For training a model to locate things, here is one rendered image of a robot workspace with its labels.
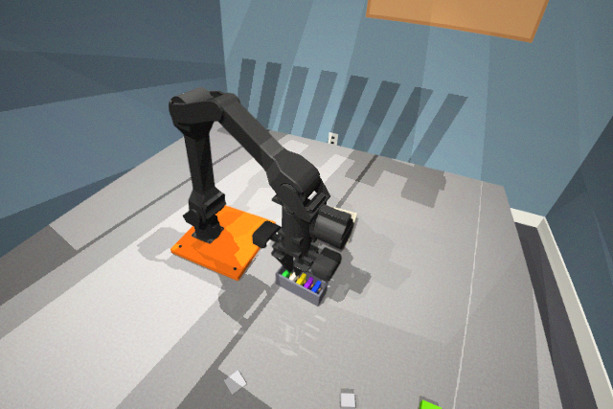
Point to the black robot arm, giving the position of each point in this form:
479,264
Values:
289,174

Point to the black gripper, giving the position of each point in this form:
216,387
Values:
287,246

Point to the yellow fuse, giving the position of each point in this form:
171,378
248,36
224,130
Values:
302,279

